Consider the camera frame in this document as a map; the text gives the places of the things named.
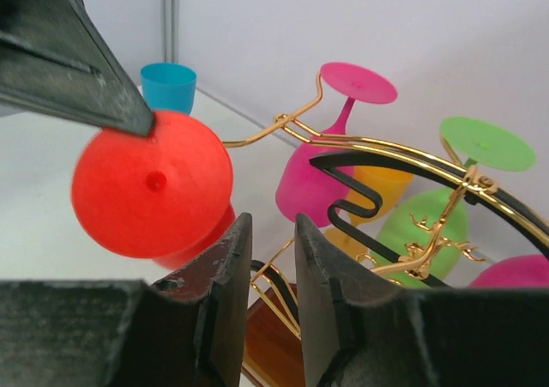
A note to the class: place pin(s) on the pink wine glass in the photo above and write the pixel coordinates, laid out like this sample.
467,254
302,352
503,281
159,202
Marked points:
306,189
515,272

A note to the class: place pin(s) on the blue plastic wine glass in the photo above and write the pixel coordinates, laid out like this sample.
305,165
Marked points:
169,86

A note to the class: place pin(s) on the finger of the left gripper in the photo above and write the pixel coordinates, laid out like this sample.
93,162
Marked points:
55,62

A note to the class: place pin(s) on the red plastic wine glass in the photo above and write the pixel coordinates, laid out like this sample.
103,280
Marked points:
165,197

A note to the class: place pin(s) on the green plastic wine glass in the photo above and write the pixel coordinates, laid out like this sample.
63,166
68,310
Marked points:
408,228

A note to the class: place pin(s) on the orange plastic wine glass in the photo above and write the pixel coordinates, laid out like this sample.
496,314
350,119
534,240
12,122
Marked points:
390,184

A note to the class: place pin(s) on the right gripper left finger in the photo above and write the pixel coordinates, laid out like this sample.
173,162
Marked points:
186,329

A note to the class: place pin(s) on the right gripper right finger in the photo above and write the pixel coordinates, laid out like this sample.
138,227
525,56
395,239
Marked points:
358,329

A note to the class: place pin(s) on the gold wire wine glass rack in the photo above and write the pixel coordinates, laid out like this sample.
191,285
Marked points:
276,359

